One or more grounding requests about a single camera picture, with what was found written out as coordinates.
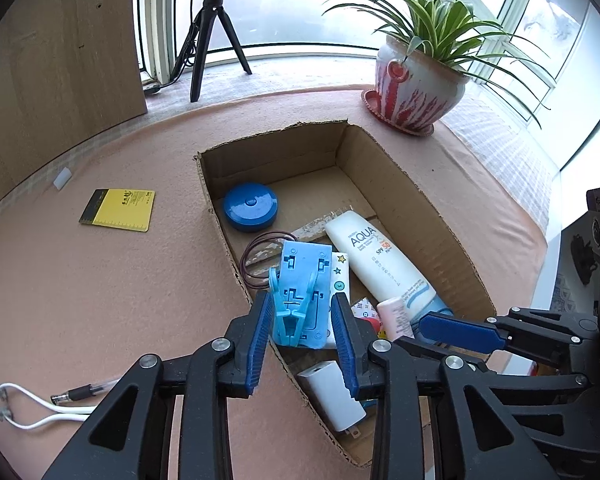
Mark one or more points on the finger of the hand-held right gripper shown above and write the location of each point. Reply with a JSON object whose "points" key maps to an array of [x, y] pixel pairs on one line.
{"points": [[530, 385], [455, 330]]}

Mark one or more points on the black tripod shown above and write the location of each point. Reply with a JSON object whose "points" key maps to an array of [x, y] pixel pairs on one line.
{"points": [[200, 60]]}

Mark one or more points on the red pot saucer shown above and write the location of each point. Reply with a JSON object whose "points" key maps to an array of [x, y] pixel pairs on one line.
{"points": [[370, 101]]}

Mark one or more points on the small white cap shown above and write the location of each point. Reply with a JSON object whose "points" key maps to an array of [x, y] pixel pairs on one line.
{"points": [[63, 178]]}

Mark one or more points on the white wall charger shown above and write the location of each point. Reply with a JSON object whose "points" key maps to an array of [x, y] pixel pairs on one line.
{"points": [[330, 395]]}

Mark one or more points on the clear gel pen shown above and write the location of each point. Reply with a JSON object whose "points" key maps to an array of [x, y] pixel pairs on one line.
{"points": [[75, 392]]}

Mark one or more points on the blue round tape measure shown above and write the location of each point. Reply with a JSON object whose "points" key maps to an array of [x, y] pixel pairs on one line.
{"points": [[250, 207]]}

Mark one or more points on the cardboard box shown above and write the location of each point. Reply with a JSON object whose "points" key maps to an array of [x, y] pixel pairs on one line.
{"points": [[405, 185]]}

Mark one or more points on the green spider plant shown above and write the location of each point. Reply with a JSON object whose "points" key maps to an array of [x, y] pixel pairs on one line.
{"points": [[430, 30]]}

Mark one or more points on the oak laminate board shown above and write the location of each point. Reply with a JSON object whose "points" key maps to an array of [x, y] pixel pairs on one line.
{"points": [[55, 60]]}

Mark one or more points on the blue phone stand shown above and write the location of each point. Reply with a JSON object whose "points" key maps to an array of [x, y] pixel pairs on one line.
{"points": [[305, 255]]}

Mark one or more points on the white starred tissue packet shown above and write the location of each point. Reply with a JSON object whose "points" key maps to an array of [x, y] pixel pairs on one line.
{"points": [[340, 280]]}

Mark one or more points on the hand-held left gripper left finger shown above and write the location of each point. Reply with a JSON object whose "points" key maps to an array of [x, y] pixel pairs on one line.
{"points": [[261, 345]]}

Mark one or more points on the yellow black notepad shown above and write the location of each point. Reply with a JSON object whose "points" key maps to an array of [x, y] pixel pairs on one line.
{"points": [[125, 212]]}

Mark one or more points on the blue plastic clip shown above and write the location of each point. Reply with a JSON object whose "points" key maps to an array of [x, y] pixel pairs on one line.
{"points": [[287, 320]]}

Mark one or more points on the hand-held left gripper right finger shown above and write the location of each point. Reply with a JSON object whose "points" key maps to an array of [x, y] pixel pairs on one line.
{"points": [[344, 350]]}

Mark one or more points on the small pink cream tube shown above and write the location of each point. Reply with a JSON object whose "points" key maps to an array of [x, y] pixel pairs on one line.
{"points": [[395, 317]]}

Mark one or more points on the white blue sunscreen tube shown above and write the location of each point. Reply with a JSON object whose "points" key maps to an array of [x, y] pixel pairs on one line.
{"points": [[380, 260]]}

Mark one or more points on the white grey roller massager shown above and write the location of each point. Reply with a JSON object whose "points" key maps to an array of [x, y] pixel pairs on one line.
{"points": [[77, 411]]}

